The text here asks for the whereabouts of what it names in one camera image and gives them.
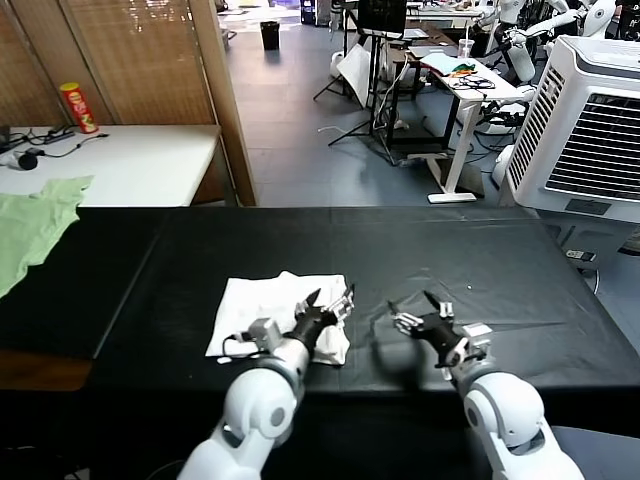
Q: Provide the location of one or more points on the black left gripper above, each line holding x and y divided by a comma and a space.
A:
310, 327

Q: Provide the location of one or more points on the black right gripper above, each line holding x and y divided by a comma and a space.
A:
440, 335

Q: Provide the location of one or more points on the white t-shirt with print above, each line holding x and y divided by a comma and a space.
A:
250, 310

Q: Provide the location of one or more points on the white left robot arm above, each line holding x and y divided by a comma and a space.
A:
255, 410

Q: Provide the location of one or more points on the white rounded robot base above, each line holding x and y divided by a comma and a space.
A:
503, 167

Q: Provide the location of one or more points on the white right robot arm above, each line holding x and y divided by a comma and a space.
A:
500, 415

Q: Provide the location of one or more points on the black tablecloth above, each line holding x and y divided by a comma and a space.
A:
500, 260

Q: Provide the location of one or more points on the floor power strip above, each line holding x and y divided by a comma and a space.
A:
579, 255

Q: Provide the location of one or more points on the white standing desk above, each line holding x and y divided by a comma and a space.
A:
464, 140

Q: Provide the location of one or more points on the white side table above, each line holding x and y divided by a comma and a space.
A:
150, 160

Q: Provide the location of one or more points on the black tripod stand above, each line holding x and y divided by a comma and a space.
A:
373, 75

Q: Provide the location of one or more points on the white leaning board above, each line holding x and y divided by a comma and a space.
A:
356, 70

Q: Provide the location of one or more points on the orange and green cloth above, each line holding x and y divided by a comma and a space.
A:
466, 67

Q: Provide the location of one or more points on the teal cloth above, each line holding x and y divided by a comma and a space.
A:
439, 62

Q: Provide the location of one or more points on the white air cooler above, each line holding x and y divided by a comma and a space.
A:
600, 130

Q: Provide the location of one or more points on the grey laptop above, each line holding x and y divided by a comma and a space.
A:
434, 51

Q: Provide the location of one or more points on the dark wooden desk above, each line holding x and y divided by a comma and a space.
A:
399, 52

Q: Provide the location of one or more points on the plastic cup with straw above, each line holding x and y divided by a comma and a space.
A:
466, 50

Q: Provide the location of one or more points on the white humanoid robot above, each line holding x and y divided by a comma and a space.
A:
599, 17
521, 57

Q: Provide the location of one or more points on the black trash bin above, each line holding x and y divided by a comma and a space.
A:
270, 35

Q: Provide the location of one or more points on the black monitor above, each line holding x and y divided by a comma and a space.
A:
381, 15

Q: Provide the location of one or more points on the bamboo folding screen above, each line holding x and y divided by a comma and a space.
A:
150, 60

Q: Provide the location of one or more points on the light green t-shirt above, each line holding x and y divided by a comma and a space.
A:
30, 225

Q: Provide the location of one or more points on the red chips can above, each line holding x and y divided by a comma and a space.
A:
80, 107

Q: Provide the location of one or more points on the grey power strip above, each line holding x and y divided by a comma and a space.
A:
60, 133

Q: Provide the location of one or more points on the black and white handheld device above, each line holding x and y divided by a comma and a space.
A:
28, 160

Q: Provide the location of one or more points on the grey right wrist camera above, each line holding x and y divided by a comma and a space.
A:
477, 332

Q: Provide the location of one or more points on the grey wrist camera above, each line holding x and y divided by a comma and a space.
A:
265, 332
477, 332

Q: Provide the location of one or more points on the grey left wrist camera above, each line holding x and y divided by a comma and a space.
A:
265, 332

